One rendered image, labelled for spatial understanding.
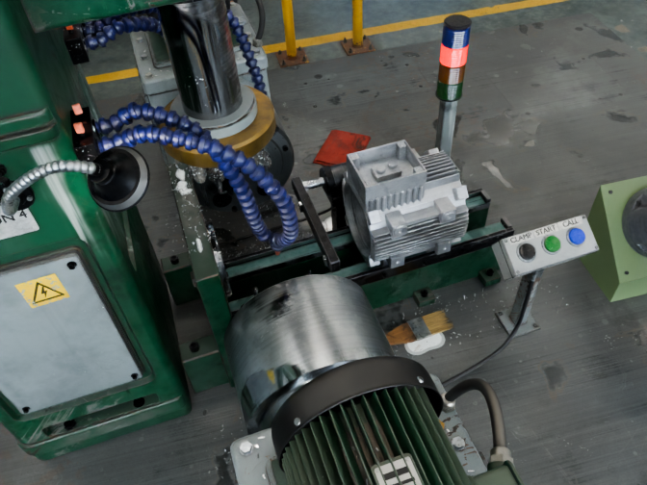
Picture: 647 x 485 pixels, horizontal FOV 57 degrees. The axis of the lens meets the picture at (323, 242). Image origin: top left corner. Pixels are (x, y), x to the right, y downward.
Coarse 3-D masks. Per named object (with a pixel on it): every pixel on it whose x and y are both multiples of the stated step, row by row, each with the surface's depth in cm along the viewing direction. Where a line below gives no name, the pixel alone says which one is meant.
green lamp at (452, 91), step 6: (438, 84) 141; (444, 84) 139; (456, 84) 139; (462, 84) 141; (438, 90) 142; (444, 90) 141; (450, 90) 140; (456, 90) 140; (444, 96) 142; (450, 96) 141; (456, 96) 142
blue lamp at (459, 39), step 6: (444, 30) 131; (450, 30) 129; (456, 30) 135; (462, 30) 129; (468, 30) 130; (444, 36) 132; (450, 36) 130; (456, 36) 130; (462, 36) 130; (468, 36) 131; (444, 42) 133; (450, 42) 132; (456, 42) 131; (462, 42) 131; (468, 42) 133; (450, 48) 132; (456, 48) 132
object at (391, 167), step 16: (384, 144) 115; (352, 160) 112; (368, 160) 116; (384, 160) 116; (400, 160) 116; (416, 160) 111; (352, 176) 113; (368, 176) 113; (384, 176) 111; (400, 176) 113; (416, 176) 109; (368, 192) 108; (384, 192) 109; (400, 192) 111; (416, 192) 112; (368, 208) 111; (384, 208) 112
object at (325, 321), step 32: (288, 288) 90; (320, 288) 90; (352, 288) 94; (256, 320) 89; (288, 320) 86; (320, 320) 86; (352, 320) 88; (256, 352) 86; (288, 352) 83; (320, 352) 82; (352, 352) 83; (384, 352) 86; (256, 384) 84; (288, 384) 81; (256, 416) 84
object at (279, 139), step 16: (240, 80) 131; (272, 144) 126; (288, 144) 128; (176, 160) 126; (272, 160) 129; (288, 160) 131; (208, 176) 123; (288, 176) 134; (208, 192) 129; (224, 192) 120; (256, 192) 134; (208, 208) 133; (224, 208) 134; (240, 208) 136
